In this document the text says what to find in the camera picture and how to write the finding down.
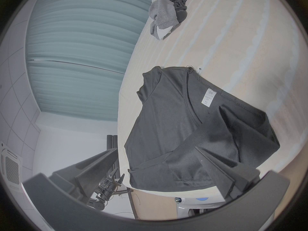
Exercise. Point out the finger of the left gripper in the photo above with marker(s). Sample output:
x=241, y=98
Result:
x=112, y=174
x=121, y=180

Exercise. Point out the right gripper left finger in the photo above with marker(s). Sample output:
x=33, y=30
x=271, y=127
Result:
x=96, y=172

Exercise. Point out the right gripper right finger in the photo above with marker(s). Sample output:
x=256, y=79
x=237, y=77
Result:
x=231, y=172

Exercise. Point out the black T-shirt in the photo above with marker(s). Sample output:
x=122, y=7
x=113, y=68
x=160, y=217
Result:
x=168, y=129

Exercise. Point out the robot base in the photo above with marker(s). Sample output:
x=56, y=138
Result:
x=187, y=209

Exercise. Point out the pile of clothes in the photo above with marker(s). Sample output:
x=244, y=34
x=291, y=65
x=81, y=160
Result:
x=166, y=11

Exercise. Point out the blue-green curtain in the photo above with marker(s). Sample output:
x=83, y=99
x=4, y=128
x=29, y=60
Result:
x=91, y=25
x=77, y=90

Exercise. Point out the white air conditioner vent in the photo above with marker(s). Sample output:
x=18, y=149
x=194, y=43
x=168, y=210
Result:
x=10, y=167

